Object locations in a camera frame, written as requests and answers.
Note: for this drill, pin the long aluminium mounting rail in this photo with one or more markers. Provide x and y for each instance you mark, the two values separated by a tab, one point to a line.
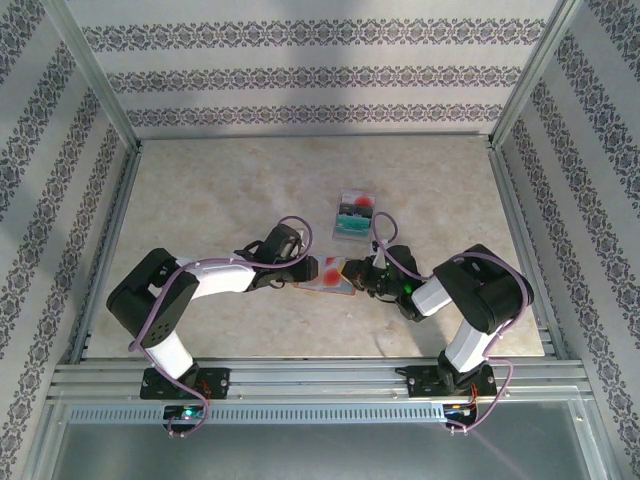
310	375

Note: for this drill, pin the aluminium back rail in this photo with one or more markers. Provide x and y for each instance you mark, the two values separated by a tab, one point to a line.
310	135

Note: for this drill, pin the teal credit card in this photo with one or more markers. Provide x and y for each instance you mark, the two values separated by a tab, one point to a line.
352	227

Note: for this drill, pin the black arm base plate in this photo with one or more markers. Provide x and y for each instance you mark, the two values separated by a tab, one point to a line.
415	380
220	382

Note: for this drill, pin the white card red circles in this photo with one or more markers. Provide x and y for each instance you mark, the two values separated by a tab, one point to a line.
330	275
364	201

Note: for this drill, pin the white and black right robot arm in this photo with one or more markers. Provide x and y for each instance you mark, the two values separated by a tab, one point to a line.
480	290

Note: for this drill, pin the aluminium frame post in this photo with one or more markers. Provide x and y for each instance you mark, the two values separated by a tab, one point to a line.
97	75
535	75

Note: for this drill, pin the black VIP credit card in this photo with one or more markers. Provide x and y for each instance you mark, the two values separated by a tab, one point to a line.
350	207

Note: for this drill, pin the small circuit board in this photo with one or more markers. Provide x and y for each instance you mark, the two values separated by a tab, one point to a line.
457	409
187	414

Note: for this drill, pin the clear plastic card box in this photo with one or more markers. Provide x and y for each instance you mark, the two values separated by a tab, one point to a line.
340	239

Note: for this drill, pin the grey metal panel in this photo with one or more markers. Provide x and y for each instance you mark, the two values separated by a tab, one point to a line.
320	455

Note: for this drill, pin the aluminium side rail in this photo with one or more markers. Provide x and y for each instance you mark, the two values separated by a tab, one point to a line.
107	255
515	225

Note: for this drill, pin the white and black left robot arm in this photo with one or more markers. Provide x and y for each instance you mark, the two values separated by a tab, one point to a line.
220	275

